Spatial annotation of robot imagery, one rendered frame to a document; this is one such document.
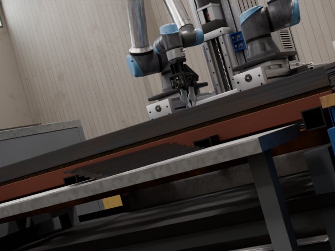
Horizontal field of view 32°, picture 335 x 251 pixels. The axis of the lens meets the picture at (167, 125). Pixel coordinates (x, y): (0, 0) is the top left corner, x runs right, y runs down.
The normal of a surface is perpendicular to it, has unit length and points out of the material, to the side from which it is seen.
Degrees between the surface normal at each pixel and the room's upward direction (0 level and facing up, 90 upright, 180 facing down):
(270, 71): 90
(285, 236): 90
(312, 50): 90
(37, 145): 90
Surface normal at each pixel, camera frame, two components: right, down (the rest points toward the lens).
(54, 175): -0.48, 0.11
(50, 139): 0.83, -0.26
